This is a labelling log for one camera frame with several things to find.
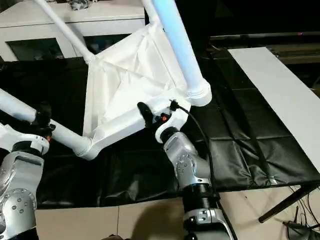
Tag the white plastic table top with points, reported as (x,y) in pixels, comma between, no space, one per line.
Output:
(125,87)

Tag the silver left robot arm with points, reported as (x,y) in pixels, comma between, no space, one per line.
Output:
(17,190)

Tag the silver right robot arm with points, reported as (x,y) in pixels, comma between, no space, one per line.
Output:
(190,160)

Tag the black work mat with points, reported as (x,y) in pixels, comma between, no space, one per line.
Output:
(125,170)

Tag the white cabinet with glass doors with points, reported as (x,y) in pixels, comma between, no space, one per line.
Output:
(30,30)

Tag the small grey object on cabinet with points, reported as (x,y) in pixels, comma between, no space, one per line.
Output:
(78,3)

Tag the grey thin tube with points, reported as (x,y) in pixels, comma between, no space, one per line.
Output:
(265,165)

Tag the white flat board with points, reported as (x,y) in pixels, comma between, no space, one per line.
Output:
(280,82)

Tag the black metal stand leg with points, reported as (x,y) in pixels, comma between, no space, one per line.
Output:
(287,205)

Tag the black object with white label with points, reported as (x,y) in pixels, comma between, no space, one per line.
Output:
(302,230)

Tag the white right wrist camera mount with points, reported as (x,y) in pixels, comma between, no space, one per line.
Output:
(175,120)

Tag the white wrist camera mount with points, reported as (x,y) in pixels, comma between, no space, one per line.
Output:
(175,120)
(22,140)

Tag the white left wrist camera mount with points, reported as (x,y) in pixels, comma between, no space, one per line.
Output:
(22,140)

